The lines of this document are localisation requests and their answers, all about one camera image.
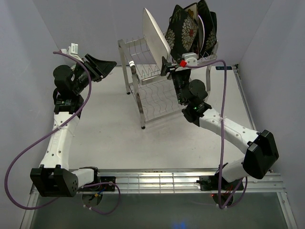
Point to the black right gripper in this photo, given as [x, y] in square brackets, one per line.
[166, 67]

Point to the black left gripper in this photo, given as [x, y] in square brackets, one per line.
[99, 69]

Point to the white rectangular plate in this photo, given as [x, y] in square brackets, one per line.
[155, 39]

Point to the black floral plate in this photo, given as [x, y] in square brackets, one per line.
[181, 32]
[210, 38]

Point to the round white teal-rimmed plate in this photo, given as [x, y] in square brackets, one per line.
[201, 33]

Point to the cream floral square plate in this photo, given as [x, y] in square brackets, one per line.
[192, 10]

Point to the teal square plate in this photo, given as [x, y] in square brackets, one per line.
[214, 20]

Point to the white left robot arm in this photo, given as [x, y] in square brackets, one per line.
[52, 178]

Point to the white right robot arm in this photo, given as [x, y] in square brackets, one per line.
[259, 148]

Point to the stainless steel dish rack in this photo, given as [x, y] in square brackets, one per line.
[154, 95]

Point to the blue table label sticker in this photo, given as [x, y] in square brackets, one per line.
[222, 68]

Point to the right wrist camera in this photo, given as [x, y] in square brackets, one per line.
[187, 60]

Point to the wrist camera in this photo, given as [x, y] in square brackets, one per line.
[187, 60]
[72, 51]

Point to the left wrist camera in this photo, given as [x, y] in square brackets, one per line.
[72, 51]

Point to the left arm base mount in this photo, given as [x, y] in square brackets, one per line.
[104, 187]

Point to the aluminium table edge rail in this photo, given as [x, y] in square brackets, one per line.
[182, 182]

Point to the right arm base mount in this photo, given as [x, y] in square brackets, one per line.
[209, 183]

